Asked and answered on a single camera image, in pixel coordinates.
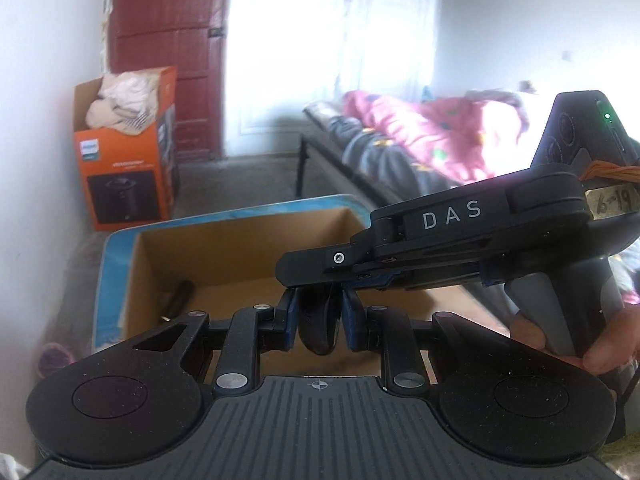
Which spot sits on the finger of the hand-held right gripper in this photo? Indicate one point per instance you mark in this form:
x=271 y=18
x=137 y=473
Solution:
x=310 y=265

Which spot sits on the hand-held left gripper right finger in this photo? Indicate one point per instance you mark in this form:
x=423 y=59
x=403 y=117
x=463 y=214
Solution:
x=352 y=325

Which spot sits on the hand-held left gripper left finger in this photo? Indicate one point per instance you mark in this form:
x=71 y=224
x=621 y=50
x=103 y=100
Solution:
x=292 y=325

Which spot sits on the black tape roll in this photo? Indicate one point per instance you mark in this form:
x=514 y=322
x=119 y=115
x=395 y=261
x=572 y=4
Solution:
x=320 y=330

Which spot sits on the brown cardboard box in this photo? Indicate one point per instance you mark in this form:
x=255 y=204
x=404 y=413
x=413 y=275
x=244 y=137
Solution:
x=240 y=240

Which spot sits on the purple plastic lid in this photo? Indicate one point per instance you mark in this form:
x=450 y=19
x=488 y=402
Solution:
x=52 y=362

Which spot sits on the person's right hand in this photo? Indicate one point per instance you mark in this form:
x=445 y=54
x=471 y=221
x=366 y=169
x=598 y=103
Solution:
x=615 y=350

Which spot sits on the black tube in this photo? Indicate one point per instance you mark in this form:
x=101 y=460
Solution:
x=180 y=297

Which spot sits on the grey printed bedsheet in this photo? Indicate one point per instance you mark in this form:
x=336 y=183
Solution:
x=380 y=155

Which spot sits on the pink dotted blanket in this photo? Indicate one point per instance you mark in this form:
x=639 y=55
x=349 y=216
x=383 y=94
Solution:
x=425 y=125

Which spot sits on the orange appliance box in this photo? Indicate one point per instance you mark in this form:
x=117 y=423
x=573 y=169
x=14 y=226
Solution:
x=125 y=160

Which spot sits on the metal door latch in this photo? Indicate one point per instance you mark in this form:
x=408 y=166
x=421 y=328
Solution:
x=216 y=32

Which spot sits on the cream cloth hat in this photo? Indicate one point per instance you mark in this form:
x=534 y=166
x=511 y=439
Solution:
x=125 y=95

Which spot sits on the red wooden door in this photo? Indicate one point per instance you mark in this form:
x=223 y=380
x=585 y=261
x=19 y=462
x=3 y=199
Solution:
x=170 y=35

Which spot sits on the black metal bed frame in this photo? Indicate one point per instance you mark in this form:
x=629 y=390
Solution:
x=301 y=160

